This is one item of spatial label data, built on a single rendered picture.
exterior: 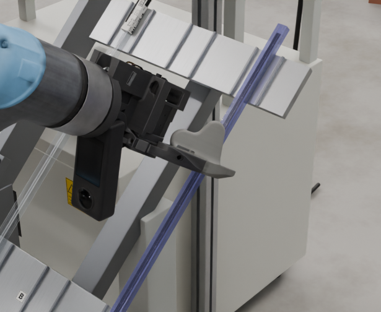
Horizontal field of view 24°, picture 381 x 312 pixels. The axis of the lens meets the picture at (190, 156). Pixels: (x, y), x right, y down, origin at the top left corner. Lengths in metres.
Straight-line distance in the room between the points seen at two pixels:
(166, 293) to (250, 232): 0.79
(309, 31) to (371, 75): 1.40
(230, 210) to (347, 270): 0.55
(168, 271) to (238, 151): 0.66
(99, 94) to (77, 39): 0.58
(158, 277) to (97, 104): 0.47
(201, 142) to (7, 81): 0.28
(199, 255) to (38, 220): 0.34
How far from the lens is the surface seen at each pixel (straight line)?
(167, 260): 1.28
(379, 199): 2.70
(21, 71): 0.78
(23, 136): 1.43
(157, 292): 1.29
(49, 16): 2.29
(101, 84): 0.86
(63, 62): 0.83
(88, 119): 0.86
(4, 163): 1.38
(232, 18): 1.76
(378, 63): 3.49
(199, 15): 1.62
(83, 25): 1.44
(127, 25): 1.25
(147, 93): 0.94
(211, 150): 0.99
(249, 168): 1.96
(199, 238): 1.87
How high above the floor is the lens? 1.52
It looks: 32 degrees down
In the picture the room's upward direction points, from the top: straight up
